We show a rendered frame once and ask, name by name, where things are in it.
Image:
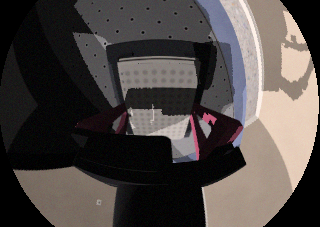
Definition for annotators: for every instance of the black and white benchtop lab instrument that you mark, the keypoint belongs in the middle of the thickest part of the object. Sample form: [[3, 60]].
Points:
[[40, 105]]

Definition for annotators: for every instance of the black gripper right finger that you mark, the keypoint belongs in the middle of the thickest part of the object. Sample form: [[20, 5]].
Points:
[[224, 130]]

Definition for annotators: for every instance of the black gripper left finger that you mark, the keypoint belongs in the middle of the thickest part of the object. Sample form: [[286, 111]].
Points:
[[101, 121]]

